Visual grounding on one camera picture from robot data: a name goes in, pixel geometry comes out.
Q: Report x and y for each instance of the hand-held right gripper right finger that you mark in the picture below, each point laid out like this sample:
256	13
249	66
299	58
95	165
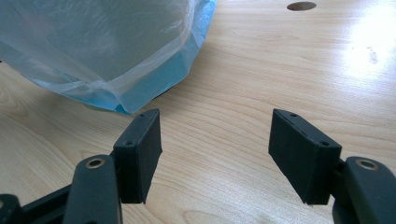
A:
305	158

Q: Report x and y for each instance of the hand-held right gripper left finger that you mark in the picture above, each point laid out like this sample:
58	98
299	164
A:
140	155

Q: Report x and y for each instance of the translucent blue plastic bag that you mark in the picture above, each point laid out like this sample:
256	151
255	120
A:
93	40

